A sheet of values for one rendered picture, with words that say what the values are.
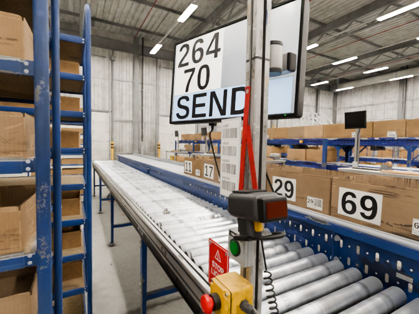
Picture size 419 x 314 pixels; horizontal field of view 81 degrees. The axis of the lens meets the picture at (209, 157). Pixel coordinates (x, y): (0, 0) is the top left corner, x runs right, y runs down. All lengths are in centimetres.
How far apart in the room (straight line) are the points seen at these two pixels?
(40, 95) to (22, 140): 11
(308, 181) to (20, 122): 106
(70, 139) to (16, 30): 101
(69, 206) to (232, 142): 127
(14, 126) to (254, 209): 53
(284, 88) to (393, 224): 62
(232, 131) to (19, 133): 47
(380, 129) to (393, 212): 511
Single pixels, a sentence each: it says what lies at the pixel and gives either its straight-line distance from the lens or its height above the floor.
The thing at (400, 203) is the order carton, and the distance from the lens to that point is 103.
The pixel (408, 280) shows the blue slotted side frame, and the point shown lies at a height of 77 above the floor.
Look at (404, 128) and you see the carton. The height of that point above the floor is 155.
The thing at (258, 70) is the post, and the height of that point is 134.
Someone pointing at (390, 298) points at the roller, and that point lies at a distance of 97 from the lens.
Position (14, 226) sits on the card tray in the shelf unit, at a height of 100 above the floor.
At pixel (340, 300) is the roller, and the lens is 88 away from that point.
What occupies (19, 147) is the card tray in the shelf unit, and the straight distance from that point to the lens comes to 67.
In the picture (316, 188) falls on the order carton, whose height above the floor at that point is 99.
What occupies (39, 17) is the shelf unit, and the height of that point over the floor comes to 143.
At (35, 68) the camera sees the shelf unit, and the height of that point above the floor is 133.
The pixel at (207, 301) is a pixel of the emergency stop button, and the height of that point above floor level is 85.
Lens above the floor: 118
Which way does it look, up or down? 3 degrees down
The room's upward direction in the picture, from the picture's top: 1 degrees clockwise
